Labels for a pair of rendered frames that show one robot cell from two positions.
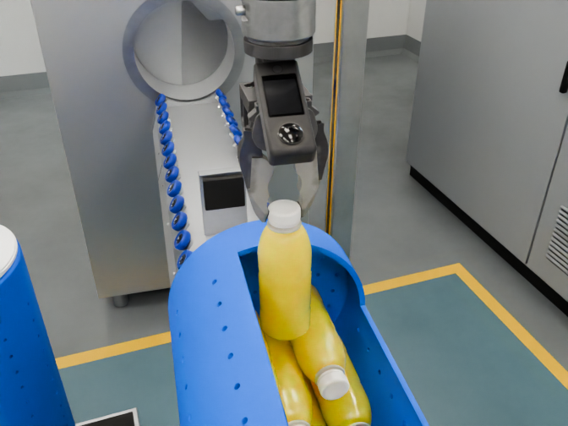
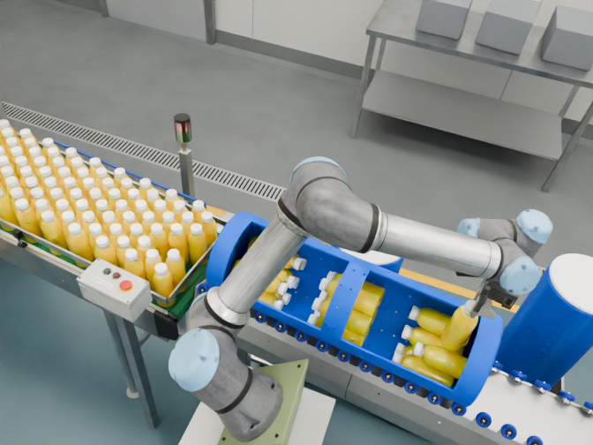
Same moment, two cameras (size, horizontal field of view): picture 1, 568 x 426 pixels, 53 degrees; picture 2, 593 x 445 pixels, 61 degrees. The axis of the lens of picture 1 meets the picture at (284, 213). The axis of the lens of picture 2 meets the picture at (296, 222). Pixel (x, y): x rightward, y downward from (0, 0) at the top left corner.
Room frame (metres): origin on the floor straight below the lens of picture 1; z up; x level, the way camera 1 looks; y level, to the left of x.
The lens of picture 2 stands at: (0.63, -0.97, 2.40)
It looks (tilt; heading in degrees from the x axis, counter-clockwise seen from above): 46 degrees down; 124
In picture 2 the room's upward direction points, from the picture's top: 7 degrees clockwise
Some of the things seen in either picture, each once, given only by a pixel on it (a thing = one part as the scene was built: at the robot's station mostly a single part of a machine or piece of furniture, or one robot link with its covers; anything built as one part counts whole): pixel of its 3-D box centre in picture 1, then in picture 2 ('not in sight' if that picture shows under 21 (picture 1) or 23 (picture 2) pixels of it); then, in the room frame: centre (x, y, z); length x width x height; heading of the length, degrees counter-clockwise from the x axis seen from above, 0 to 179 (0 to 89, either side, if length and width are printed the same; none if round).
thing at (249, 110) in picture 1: (276, 91); (503, 280); (0.60, 0.01, 1.45); 0.09 x 0.08 x 0.12; 13
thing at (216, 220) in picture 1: (224, 203); not in sight; (1.08, 0.13, 1.00); 0.10 x 0.04 x 0.15; 104
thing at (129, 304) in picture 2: not in sight; (115, 290); (-0.34, -0.51, 1.05); 0.20 x 0.10 x 0.10; 14
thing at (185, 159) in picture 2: not in sight; (193, 241); (-0.67, 0.08, 0.55); 0.04 x 0.04 x 1.10; 14
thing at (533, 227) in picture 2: not in sight; (526, 236); (0.59, 0.00, 1.60); 0.09 x 0.08 x 0.11; 43
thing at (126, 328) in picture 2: not in sight; (139, 373); (-0.34, -0.51, 0.50); 0.04 x 0.04 x 1.00; 14
